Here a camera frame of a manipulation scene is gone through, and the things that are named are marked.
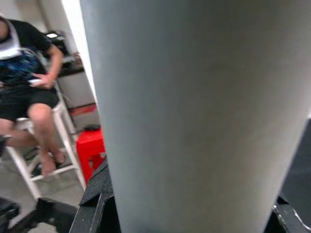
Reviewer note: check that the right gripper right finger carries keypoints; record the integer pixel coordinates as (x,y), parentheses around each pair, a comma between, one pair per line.
(286,221)

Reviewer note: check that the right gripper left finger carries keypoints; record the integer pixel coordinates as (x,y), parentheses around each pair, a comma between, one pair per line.
(97,194)

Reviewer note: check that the white plastic table leg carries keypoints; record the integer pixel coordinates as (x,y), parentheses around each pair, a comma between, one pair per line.
(194,109)

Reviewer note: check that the person hand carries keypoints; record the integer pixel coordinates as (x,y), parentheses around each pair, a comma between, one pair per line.
(46,81)

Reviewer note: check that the red plastic stool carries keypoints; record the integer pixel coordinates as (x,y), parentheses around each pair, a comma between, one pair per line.
(91,145)

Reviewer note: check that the black tablecloth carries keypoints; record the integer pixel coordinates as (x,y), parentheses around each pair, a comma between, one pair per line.
(298,170)

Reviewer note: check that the grey cabinet with red stripe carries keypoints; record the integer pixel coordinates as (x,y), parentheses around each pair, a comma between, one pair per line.
(77,97)

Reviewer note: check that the person torso black shirt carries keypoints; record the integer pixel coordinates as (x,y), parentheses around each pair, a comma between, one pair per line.
(22,55)

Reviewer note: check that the white stool frame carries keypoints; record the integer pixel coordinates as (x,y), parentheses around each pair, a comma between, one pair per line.
(65,136)

